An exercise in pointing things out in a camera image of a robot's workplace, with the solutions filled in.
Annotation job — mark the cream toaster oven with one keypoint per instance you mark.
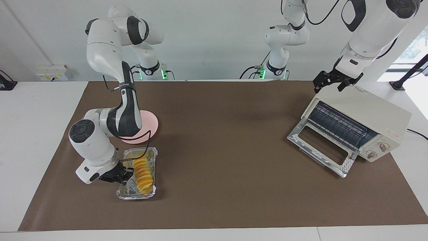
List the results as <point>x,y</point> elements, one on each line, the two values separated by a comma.
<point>378,112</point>

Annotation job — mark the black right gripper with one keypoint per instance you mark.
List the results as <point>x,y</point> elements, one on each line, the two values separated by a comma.
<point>112,174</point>

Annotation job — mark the black pole stand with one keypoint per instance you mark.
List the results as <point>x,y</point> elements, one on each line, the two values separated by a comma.
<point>406,75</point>

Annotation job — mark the glass oven door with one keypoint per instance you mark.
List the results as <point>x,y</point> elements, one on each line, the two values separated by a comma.
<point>294,136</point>

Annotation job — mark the black clamp stand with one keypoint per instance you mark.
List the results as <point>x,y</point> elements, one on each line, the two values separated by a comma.
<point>6,83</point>

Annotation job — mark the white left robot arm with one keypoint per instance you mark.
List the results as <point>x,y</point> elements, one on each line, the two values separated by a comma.
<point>374,30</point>

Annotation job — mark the golden bread loaf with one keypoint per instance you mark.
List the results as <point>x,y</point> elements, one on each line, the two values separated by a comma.
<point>144,175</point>

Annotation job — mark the pink round plate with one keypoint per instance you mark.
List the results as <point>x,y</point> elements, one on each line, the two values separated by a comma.
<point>150,125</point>

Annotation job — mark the beige oven knob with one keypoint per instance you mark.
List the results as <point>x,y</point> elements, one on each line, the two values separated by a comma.
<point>371,154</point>
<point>383,146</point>

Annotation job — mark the brown table mat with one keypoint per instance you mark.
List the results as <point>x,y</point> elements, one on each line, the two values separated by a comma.
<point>234,184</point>

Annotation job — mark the white wall socket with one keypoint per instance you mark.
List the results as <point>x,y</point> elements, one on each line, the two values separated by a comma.
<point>51,73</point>

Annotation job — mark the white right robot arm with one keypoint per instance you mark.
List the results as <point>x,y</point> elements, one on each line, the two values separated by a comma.
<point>100,47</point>

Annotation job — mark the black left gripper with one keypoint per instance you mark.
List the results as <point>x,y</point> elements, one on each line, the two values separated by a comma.
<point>337,76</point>

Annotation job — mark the aluminium foil tray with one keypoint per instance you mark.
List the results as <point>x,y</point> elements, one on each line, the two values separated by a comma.
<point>128,192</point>

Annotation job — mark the metal oven rack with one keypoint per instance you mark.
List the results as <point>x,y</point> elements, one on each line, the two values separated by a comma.
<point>341,125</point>

